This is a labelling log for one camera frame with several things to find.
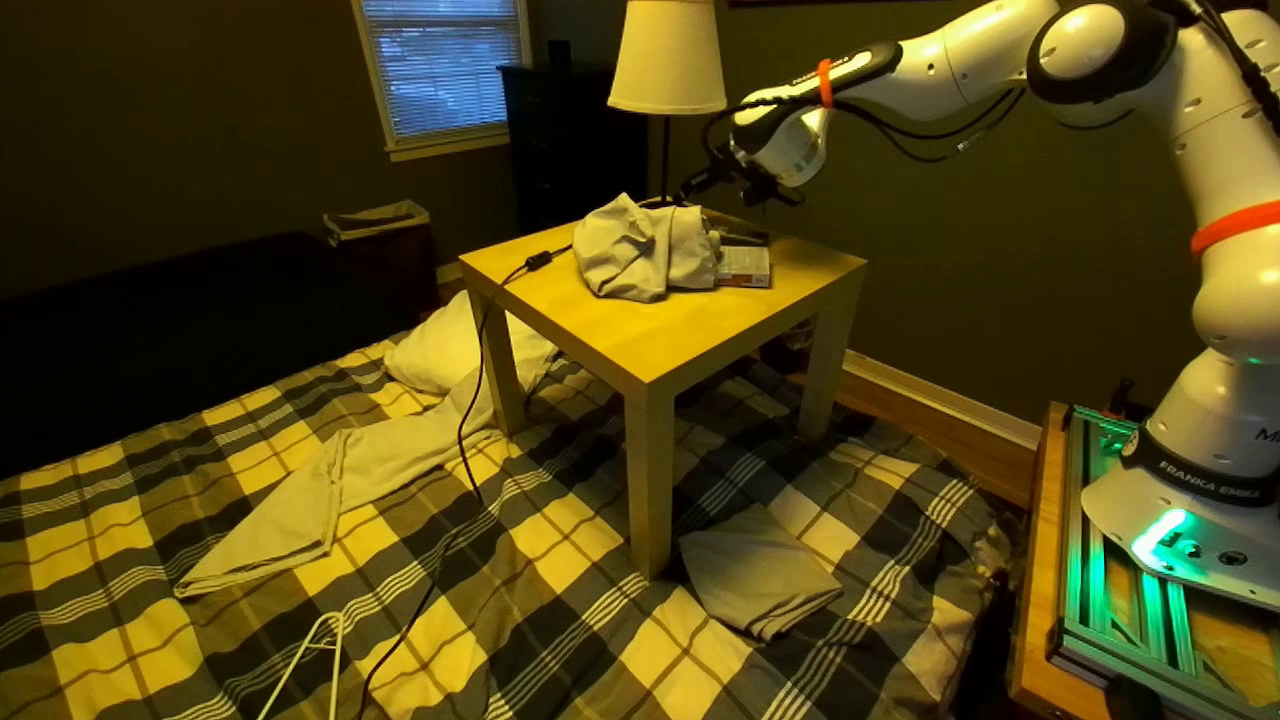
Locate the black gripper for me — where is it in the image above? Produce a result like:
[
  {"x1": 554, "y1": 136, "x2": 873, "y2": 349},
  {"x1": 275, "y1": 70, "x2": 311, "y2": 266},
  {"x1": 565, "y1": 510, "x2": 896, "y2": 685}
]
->
[{"x1": 676, "y1": 109, "x2": 803, "y2": 215}]

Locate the table lamp with cream shade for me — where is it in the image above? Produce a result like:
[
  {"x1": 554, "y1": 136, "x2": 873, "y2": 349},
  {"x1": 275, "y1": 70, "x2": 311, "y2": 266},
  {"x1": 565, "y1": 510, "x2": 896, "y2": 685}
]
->
[{"x1": 604, "y1": 0, "x2": 730, "y2": 209}]

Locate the small flat box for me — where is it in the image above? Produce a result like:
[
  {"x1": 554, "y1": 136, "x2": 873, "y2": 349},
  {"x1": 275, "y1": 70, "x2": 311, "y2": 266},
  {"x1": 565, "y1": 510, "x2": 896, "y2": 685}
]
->
[{"x1": 716, "y1": 218, "x2": 780, "y2": 293}]

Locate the crumpled grey cloth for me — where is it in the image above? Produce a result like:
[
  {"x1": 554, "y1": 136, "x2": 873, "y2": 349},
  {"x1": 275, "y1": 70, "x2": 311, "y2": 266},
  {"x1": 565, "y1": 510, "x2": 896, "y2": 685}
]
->
[{"x1": 571, "y1": 191, "x2": 727, "y2": 302}]

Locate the dark tall dresser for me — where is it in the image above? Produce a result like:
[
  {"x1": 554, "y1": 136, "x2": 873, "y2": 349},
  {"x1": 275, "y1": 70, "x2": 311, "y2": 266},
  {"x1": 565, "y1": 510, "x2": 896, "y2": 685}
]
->
[{"x1": 497, "y1": 54, "x2": 670, "y2": 239}]

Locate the light wooden side table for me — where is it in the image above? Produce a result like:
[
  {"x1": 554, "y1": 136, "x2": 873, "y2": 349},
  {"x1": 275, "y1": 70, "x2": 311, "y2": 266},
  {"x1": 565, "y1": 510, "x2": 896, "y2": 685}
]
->
[{"x1": 455, "y1": 205, "x2": 873, "y2": 580}]

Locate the white framed window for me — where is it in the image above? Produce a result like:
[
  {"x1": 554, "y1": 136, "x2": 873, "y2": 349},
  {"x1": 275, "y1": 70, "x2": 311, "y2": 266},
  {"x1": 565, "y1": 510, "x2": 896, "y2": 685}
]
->
[{"x1": 346, "y1": 0, "x2": 535, "y2": 168}]

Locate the white pillow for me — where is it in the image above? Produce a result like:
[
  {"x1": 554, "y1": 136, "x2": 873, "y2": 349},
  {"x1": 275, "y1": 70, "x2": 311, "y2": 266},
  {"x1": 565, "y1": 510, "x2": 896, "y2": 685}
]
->
[{"x1": 379, "y1": 289, "x2": 565, "y2": 401}]

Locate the folded dark fabric stack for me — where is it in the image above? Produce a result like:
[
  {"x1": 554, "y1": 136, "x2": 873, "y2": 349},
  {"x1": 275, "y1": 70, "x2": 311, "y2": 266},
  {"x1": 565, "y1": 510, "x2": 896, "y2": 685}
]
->
[{"x1": 319, "y1": 196, "x2": 434, "y2": 248}]

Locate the folded grey cloth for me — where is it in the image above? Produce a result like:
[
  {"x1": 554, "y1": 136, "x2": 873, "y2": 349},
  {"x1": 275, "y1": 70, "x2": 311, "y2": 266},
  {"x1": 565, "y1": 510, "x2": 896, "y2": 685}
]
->
[{"x1": 676, "y1": 500, "x2": 847, "y2": 644}]

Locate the yellow black plaid blanket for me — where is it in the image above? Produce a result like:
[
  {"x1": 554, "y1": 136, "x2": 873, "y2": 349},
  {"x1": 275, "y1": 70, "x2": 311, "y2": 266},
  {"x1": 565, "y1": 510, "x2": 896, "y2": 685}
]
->
[{"x1": 0, "y1": 316, "x2": 1015, "y2": 720}]

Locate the long beige cloth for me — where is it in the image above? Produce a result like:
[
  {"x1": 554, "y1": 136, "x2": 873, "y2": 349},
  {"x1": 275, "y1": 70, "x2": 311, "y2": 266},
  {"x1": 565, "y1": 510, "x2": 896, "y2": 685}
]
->
[{"x1": 172, "y1": 375, "x2": 504, "y2": 603}]

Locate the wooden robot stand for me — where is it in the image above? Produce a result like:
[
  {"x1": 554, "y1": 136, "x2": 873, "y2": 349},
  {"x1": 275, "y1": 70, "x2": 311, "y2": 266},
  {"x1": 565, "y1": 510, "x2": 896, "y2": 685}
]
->
[{"x1": 1005, "y1": 394, "x2": 1129, "y2": 720}]

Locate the dark low couch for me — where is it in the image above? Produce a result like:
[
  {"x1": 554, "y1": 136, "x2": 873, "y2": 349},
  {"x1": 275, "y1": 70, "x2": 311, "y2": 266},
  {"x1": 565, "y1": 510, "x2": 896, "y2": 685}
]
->
[{"x1": 0, "y1": 215, "x2": 443, "y2": 480}]

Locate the white plastic clothes hanger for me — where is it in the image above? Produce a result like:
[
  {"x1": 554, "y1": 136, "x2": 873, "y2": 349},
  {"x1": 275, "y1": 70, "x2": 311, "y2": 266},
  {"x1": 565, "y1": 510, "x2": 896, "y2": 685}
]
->
[{"x1": 253, "y1": 609, "x2": 355, "y2": 720}]

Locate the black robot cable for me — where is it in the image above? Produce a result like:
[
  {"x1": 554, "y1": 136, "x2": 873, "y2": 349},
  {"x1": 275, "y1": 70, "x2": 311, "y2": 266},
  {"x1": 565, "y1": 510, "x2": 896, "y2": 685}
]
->
[{"x1": 832, "y1": 78, "x2": 1030, "y2": 168}]

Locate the wooden bed frame rail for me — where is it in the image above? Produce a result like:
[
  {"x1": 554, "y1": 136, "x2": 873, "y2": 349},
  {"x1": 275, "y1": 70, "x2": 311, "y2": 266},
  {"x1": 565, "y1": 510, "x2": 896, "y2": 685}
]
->
[{"x1": 795, "y1": 349, "x2": 1049, "y2": 510}]

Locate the black lamp cable with switch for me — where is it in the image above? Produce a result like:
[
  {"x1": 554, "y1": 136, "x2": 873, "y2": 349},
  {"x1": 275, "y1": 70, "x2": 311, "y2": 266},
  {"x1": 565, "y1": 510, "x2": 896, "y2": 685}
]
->
[{"x1": 355, "y1": 239, "x2": 580, "y2": 696}]

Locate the green metal robot base frame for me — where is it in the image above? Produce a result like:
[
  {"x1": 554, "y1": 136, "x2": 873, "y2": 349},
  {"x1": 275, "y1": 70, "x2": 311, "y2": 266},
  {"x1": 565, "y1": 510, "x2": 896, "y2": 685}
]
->
[{"x1": 1052, "y1": 403, "x2": 1280, "y2": 720}]

